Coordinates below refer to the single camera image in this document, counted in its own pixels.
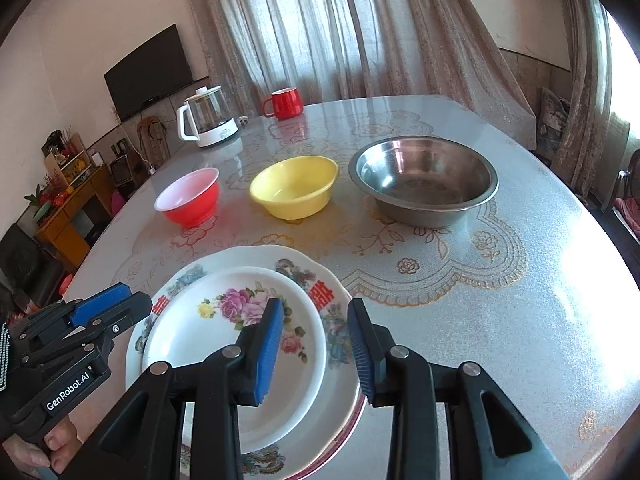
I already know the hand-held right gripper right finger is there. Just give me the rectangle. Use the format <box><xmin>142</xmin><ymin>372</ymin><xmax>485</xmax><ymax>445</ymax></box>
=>
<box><xmin>347</xmin><ymin>298</ymin><xmax>568</xmax><ymax>480</ymax></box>

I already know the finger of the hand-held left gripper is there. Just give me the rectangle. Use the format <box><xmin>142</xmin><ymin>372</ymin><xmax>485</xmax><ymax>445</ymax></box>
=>
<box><xmin>85</xmin><ymin>293</ymin><xmax>153</xmax><ymax>343</ymax></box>
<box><xmin>22</xmin><ymin>282</ymin><xmax>133</xmax><ymax>342</ymax></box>

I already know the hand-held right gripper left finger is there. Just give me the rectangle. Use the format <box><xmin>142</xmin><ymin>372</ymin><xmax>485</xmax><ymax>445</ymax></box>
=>
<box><xmin>82</xmin><ymin>297</ymin><xmax>285</xmax><ymax>480</ymax></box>

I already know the small pink rose plate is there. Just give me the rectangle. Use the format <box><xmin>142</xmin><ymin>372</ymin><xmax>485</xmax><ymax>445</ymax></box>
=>
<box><xmin>141</xmin><ymin>266</ymin><xmax>328</xmax><ymax>453</ymax></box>

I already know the large purple floral plate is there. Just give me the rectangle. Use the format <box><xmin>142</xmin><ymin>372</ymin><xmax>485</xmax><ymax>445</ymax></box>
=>
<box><xmin>277</xmin><ymin>390</ymin><xmax>368</xmax><ymax>480</ymax></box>

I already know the red and blue floral plate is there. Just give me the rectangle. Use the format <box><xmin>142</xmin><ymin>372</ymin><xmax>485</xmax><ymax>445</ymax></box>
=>
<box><xmin>125</xmin><ymin>245</ymin><xmax>353</xmax><ymax>480</ymax></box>

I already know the red plastic bowl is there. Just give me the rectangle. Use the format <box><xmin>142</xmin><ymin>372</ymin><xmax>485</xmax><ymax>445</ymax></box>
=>
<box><xmin>154</xmin><ymin>167</ymin><xmax>221</xmax><ymax>228</ymax></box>

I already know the yellow plastic bowl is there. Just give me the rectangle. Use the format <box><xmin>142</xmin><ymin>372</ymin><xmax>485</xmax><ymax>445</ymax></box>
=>
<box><xmin>249</xmin><ymin>155</ymin><xmax>340</xmax><ymax>221</ymax></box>

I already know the stainless steel bowl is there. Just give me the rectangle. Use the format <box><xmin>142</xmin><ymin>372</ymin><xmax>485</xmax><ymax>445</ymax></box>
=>
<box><xmin>348</xmin><ymin>136</ymin><xmax>500</xmax><ymax>228</ymax></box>

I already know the person's left hand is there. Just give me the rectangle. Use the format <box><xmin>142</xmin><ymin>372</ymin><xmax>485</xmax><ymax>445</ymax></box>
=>
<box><xmin>22</xmin><ymin>402</ymin><xmax>84</xmax><ymax>476</ymax></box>

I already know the black padded seat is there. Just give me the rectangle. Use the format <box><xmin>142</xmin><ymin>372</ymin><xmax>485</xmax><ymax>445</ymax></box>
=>
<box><xmin>0</xmin><ymin>224</ymin><xmax>68</xmax><ymax>311</ymax></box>

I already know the wooden cabinet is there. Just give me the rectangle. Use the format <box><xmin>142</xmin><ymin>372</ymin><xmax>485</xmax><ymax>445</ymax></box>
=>
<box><xmin>34</xmin><ymin>165</ymin><xmax>118</xmax><ymax>261</ymax></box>

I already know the bamboo chair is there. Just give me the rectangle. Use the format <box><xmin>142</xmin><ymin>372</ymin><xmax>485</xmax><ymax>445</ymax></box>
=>
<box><xmin>136</xmin><ymin>115</ymin><xmax>169</xmax><ymax>167</ymax></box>

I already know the white glass electric kettle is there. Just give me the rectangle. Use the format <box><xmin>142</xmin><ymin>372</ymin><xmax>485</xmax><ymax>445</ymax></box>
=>
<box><xmin>176</xmin><ymin>86</ymin><xmax>240</xmax><ymax>148</ymax></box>

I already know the black flat television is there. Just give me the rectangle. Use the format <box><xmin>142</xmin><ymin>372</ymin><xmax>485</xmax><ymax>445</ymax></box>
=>
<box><xmin>103</xmin><ymin>23</ymin><xmax>195</xmax><ymax>123</ymax></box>

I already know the red mug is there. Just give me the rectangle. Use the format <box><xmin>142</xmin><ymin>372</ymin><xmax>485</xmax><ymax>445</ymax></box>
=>
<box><xmin>262</xmin><ymin>87</ymin><xmax>304</xmax><ymax>120</ymax></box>

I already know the pink seat cushion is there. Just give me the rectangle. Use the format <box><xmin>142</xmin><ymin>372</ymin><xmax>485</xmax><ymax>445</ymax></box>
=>
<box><xmin>614</xmin><ymin>197</ymin><xmax>640</xmax><ymax>241</ymax></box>

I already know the patterned cushion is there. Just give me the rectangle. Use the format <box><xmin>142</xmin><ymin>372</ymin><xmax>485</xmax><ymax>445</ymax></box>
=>
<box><xmin>537</xmin><ymin>86</ymin><xmax>572</xmax><ymax>153</ymax></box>

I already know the dark wooden armchair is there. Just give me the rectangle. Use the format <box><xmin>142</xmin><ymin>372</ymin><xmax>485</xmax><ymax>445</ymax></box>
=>
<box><xmin>602</xmin><ymin>149</ymin><xmax>640</xmax><ymax>261</ymax></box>

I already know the beige lace curtain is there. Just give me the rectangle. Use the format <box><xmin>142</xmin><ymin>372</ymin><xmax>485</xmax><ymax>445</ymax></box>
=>
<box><xmin>180</xmin><ymin>0</ymin><xmax>538</xmax><ymax>151</ymax></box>
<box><xmin>550</xmin><ymin>0</ymin><xmax>613</xmax><ymax>201</ymax></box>

